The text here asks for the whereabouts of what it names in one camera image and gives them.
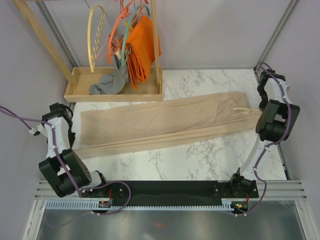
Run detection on grey slotted cable duct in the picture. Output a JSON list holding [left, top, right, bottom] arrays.
[[45, 198, 234, 211]]

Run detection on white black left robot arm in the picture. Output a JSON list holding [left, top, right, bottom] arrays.
[[38, 102, 110, 198]]

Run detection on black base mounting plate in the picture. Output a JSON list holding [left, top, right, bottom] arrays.
[[82, 180, 259, 207]]

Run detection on beige trousers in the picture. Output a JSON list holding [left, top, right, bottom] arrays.
[[76, 92, 262, 159]]

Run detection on pink thin hanger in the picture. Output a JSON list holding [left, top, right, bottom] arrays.
[[96, 34, 111, 61]]

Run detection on aluminium frame rail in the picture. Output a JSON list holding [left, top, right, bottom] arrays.
[[34, 180, 307, 201]]

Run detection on teal plastic hanger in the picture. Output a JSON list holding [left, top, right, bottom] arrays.
[[121, 4, 151, 67]]

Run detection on orange cloth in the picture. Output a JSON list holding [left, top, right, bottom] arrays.
[[126, 15, 155, 90]]

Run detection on wooden clothes rack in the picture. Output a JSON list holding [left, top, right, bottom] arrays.
[[15, 0, 163, 103]]

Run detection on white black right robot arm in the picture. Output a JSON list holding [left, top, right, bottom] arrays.
[[228, 69, 301, 198]]

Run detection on grey garment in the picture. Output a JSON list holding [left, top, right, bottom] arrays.
[[89, 55, 130, 95]]

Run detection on orange plastic hanger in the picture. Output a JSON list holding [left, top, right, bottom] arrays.
[[107, 0, 141, 64]]

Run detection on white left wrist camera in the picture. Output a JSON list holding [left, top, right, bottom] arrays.
[[29, 124, 48, 138]]

